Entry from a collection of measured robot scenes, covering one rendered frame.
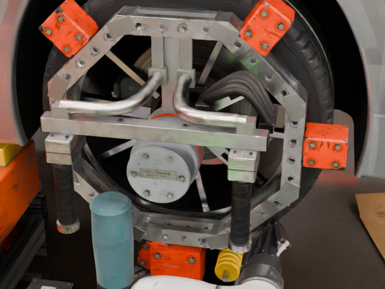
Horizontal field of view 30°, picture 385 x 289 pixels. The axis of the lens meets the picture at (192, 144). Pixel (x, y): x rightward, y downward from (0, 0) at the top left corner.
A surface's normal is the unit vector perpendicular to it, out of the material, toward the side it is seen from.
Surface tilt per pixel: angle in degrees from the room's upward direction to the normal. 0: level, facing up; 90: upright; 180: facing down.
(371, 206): 12
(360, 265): 0
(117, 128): 90
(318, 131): 0
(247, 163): 90
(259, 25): 90
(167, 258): 90
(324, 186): 0
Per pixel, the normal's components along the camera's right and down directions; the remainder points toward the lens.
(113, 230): 0.14, 0.43
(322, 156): -0.18, 0.48
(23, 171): 0.98, 0.09
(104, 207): 0.00, -0.88
